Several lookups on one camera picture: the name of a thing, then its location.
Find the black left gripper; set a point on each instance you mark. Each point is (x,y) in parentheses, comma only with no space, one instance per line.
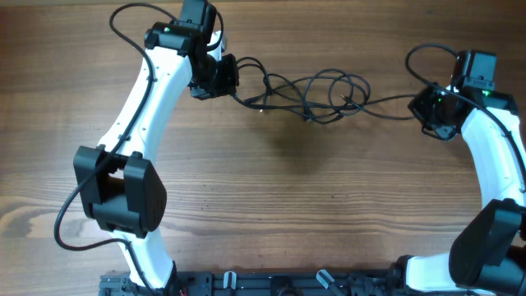
(227,85)

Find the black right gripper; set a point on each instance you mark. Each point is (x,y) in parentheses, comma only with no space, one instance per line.
(418,106)

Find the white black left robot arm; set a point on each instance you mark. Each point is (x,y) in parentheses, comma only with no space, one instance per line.
(118,185)

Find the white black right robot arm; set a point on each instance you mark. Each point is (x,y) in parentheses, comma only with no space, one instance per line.
(483,258)

